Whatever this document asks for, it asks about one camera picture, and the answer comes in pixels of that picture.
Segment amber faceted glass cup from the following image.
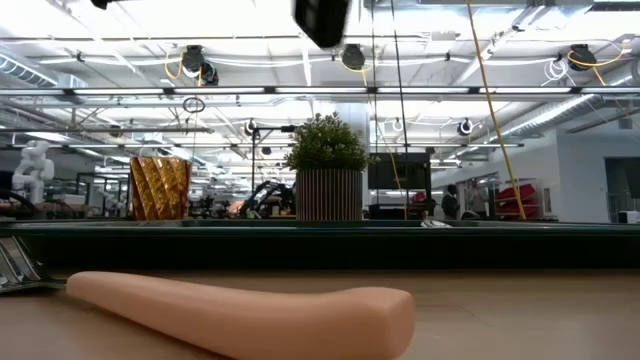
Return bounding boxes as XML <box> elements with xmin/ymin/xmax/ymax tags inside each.
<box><xmin>129</xmin><ymin>156</ymin><xmax>193</xmax><ymax>222</ymax></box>

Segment dark green plastic tray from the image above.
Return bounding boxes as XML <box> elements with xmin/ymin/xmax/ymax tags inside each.
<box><xmin>0</xmin><ymin>218</ymin><xmax>640</xmax><ymax>274</ymax></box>

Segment long ceiling light bar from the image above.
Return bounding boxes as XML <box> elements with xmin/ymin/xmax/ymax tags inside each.
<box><xmin>0</xmin><ymin>85</ymin><xmax>640</xmax><ymax>96</ymax></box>

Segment plant in striped pot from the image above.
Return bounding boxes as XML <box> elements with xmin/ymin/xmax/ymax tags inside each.
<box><xmin>283</xmin><ymin>111</ymin><xmax>375</xmax><ymax>222</ymax></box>

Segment white robot figure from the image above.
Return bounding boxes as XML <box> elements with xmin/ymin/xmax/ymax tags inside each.
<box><xmin>10</xmin><ymin>139</ymin><xmax>56</xmax><ymax>205</ymax></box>

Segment person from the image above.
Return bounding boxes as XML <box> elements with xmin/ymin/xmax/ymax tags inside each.
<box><xmin>467</xmin><ymin>180</ymin><xmax>490</xmax><ymax>217</ymax></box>
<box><xmin>441</xmin><ymin>183</ymin><xmax>461</xmax><ymax>221</ymax></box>

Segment red storage bins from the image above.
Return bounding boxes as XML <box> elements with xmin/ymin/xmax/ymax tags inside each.
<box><xmin>493</xmin><ymin>182</ymin><xmax>540</xmax><ymax>218</ymax></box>

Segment black hanging cable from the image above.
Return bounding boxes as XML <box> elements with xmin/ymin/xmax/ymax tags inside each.
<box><xmin>389</xmin><ymin>0</ymin><xmax>410</xmax><ymax>221</ymax></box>

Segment black camera stand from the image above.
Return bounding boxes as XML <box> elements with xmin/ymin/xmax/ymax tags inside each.
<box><xmin>249</xmin><ymin>124</ymin><xmax>297</xmax><ymax>194</ymax></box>

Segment black wall monitor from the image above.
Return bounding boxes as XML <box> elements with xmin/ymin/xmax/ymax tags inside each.
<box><xmin>367</xmin><ymin>152</ymin><xmax>433</xmax><ymax>191</ymax></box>

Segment yellow hanging cable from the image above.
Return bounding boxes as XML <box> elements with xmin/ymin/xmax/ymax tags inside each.
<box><xmin>464</xmin><ymin>0</ymin><xmax>528</xmax><ymax>221</ymax></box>

